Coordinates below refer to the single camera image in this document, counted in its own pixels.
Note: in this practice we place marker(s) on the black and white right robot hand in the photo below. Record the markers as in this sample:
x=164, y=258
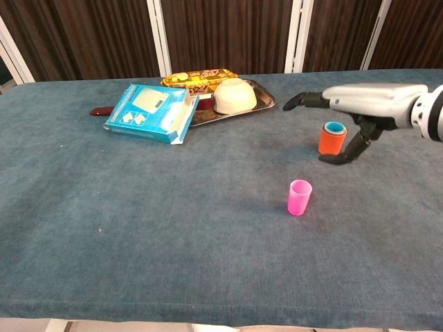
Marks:
x=373, y=103

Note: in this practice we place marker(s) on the light blue plastic cup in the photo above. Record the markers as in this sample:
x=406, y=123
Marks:
x=326, y=127

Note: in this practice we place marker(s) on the orange plastic cup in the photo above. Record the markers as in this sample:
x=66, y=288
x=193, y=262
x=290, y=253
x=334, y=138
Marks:
x=328, y=143

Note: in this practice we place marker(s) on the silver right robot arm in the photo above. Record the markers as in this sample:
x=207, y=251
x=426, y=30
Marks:
x=432, y=114

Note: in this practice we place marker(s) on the dark brown slatted partition panel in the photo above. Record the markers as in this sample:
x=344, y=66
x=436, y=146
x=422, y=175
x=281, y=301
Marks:
x=415, y=31
x=339, y=34
x=225, y=34
x=86, y=34

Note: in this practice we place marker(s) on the stainless steel tray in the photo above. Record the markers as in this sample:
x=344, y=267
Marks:
x=266, y=100

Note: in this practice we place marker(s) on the pink plastic cup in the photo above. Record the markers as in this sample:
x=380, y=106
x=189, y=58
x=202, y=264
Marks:
x=298, y=200

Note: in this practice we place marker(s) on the cream upturned bowl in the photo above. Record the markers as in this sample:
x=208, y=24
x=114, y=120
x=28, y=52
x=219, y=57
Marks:
x=235, y=97

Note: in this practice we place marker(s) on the yellow snack package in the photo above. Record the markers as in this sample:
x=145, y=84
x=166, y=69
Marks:
x=194, y=81

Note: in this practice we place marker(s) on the blue kitchen scale box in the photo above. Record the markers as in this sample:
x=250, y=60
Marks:
x=145, y=110

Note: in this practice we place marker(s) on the blue table cloth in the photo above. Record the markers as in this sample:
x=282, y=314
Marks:
x=173, y=224

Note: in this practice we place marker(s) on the white partition post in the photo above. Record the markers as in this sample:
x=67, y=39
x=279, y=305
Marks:
x=297, y=38
x=14, y=52
x=160, y=41
x=375, y=38

